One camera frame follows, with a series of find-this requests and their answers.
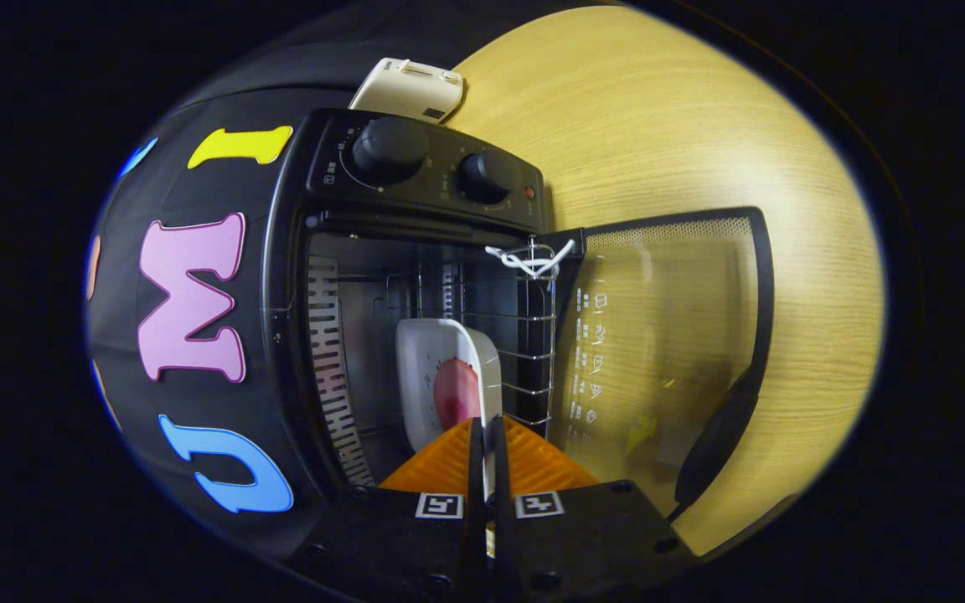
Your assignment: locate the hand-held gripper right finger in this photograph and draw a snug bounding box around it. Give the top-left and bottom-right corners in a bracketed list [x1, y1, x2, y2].
[487, 415, 697, 600]

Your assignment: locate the wire oven rack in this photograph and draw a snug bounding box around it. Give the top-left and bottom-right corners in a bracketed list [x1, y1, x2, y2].
[382, 239, 559, 428]

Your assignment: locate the white toaster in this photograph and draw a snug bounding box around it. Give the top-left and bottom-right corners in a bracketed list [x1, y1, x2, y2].
[348, 57, 467, 125]

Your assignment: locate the black toaster oven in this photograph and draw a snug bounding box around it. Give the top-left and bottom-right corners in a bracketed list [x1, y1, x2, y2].
[263, 107, 777, 524]

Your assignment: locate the white cord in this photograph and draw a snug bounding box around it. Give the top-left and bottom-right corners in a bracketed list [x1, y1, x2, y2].
[485, 239, 577, 279]

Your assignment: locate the white square plate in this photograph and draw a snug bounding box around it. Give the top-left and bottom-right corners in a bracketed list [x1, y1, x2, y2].
[395, 318, 503, 503]

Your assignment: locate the pink food slice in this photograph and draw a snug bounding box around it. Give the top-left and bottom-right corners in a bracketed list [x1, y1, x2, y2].
[433, 358, 483, 430]

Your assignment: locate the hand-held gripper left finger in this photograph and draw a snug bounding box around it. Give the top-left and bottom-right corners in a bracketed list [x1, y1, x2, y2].
[294, 416, 488, 600]

